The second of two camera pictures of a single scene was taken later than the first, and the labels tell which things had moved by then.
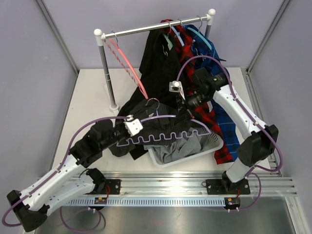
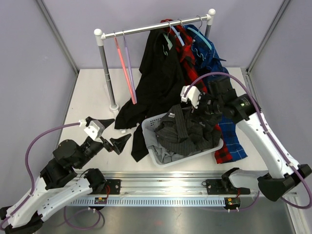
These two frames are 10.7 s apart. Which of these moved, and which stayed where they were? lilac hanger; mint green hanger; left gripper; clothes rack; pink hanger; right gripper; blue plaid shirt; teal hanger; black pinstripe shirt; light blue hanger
Moved: pink hanger; left gripper; lilac hanger; black pinstripe shirt; right gripper
Stayed: light blue hanger; clothes rack; blue plaid shirt; teal hanger; mint green hanger
